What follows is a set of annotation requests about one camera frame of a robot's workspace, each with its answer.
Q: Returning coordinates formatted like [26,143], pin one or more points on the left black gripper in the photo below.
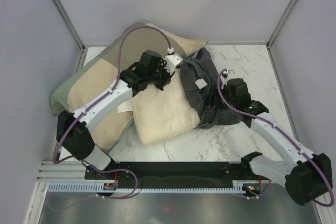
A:
[168,76]

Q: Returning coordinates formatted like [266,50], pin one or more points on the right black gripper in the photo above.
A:
[224,89]

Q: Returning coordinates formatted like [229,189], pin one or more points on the dark grey plaid pillowcase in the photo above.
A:
[199,80]

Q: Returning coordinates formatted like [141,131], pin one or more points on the cream pillow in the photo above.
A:
[160,115]

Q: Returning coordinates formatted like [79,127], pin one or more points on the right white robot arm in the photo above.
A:
[305,175]

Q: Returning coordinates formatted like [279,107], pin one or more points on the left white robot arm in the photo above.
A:
[74,129]

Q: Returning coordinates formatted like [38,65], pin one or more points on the green beige patchwork pillow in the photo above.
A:
[101,71]

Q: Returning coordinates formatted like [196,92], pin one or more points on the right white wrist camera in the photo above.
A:
[226,74]

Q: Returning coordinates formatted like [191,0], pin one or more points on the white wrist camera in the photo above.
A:
[172,62]
[226,74]

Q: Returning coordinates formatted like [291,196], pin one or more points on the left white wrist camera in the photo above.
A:
[172,62]

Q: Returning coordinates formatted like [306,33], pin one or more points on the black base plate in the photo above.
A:
[174,175]

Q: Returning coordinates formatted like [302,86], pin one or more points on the right aluminium frame post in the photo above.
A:
[289,8]

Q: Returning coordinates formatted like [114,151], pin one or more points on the aluminium frame post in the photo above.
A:
[289,8]
[65,18]

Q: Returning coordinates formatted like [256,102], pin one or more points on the left aluminium frame post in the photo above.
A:
[65,18]

